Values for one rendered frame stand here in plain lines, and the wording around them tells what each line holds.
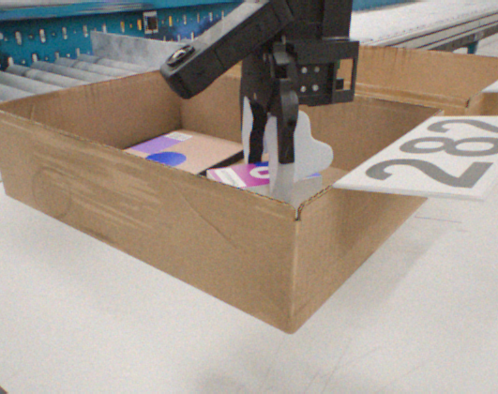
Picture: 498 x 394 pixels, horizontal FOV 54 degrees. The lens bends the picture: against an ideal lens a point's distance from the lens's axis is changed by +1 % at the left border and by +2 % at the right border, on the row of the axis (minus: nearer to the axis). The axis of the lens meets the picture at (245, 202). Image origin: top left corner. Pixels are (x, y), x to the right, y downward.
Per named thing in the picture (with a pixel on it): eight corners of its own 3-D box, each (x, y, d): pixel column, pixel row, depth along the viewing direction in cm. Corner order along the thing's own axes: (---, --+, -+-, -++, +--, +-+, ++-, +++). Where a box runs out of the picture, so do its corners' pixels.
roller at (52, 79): (142, 126, 94) (139, 100, 91) (3, 85, 123) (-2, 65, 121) (161, 120, 97) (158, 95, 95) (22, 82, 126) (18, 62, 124)
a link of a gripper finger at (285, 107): (303, 164, 41) (296, 55, 39) (286, 166, 41) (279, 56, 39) (279, 159, 45) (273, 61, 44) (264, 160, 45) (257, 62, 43)
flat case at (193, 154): (249, 158, 64) (249, 146, 63) (146, 214, 50) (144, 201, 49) (171, 139, 70) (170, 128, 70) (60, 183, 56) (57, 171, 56)
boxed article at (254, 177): (320, 217, 49) (323, 175, 47) (224, 235, 46) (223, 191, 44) (295, 195, 53) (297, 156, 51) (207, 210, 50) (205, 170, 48)
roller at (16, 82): (113, 134, 89) (110, 107, 87) (-23, 89, 118) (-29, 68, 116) (135, 128, 93) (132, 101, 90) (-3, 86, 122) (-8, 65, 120)
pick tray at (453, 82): (452, 186, 57) (471, 99, 52) (207, 124, 78) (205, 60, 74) (515, 126, 77) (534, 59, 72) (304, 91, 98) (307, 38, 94)
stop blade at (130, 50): (217, 90, 112) (216, 49, 108) (95, 65, 138) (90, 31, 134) (218, 89, 112) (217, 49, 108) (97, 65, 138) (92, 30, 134)
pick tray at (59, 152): (293, 339, 34) (299, 210, 29) (1, 194, 55) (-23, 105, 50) (431, 197, 54) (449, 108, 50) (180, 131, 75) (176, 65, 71)
